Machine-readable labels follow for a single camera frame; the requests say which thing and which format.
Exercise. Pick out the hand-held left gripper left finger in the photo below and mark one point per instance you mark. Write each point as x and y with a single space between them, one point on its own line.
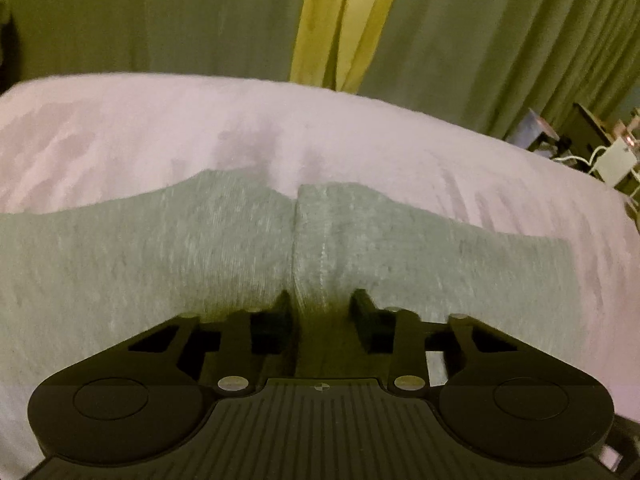
280 322

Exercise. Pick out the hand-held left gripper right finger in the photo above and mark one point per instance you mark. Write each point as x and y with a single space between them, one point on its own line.
364 321

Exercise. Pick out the grey pants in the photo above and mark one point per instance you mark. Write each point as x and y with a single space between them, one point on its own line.
150 260

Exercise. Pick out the small bluish bag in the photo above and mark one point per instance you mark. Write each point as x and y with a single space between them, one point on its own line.
532 130

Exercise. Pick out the yellow curtain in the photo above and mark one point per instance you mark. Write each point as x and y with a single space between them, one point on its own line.
345 25

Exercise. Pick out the white charger adapter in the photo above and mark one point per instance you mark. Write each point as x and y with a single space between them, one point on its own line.
616 161

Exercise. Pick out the dark box with clutter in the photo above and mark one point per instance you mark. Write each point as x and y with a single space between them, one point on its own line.
592 122

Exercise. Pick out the grey curtain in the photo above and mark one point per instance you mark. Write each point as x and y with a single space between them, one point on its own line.
500 35
150 15

